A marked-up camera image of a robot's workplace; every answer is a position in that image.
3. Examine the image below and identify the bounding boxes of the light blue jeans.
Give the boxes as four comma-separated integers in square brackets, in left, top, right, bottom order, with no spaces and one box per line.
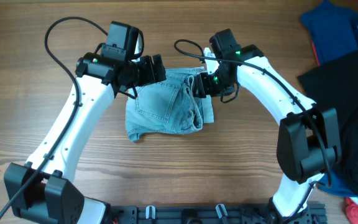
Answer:
[125,67,214,141]

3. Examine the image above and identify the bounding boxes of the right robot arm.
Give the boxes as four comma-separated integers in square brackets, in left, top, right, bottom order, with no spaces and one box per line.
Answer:
[193,29,342,223]

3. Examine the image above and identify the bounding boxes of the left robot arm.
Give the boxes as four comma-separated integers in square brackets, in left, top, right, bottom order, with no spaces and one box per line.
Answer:
[4,21,165,223]

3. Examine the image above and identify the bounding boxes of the dark blue garment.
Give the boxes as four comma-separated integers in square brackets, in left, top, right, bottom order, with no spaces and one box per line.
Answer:
[300,1,358,65]

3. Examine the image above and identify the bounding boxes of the black garment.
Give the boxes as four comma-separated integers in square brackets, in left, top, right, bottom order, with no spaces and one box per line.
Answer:
[298,50,358,196]

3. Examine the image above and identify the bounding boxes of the red garment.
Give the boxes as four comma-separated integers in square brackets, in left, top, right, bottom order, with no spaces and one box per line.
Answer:
[345,198,358,224]

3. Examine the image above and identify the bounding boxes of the right black cable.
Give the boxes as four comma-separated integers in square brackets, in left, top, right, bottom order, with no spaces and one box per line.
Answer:
[173,39,334,189]

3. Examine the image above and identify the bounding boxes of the black cable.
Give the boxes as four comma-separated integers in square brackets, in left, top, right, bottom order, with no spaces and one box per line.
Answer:
[0,16,110,224]
[173,39,334,189]

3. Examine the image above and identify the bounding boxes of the left black cable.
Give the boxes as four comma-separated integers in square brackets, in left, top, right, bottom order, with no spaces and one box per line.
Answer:
[0,16,110,224]

